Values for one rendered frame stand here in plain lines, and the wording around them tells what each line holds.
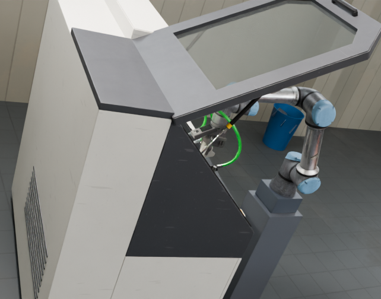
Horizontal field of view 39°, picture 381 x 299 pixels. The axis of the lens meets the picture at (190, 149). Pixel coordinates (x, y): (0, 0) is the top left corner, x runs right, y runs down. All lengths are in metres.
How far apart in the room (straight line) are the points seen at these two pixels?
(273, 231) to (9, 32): 2.75
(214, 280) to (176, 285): 0.19
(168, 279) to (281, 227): 0.83
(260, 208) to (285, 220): 0.15
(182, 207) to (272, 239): 0.98
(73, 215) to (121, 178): 0.23
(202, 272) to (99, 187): 0.75
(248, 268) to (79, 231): 1.29
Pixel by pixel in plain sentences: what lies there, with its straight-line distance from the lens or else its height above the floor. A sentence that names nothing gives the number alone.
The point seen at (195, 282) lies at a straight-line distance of 2.61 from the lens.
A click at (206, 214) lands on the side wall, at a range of 2.33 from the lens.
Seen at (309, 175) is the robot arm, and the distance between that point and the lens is 2.82.
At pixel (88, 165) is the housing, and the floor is 1.24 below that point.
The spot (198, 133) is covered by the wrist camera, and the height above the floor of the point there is 1.26.
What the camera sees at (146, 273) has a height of 0.69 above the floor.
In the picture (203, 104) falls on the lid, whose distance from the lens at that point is 1.99.
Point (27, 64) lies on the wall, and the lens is 4.85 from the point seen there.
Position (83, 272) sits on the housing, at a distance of 2.37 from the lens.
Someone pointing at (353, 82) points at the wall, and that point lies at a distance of 6.76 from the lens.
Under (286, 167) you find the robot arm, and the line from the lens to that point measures 2.95.
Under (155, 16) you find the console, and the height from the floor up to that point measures 1.55.
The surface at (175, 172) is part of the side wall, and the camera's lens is 2.13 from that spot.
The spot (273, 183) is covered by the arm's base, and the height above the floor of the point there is 0.93.
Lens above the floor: 2.31
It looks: 27 degrees down
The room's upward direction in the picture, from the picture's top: 21 degrees clockwise
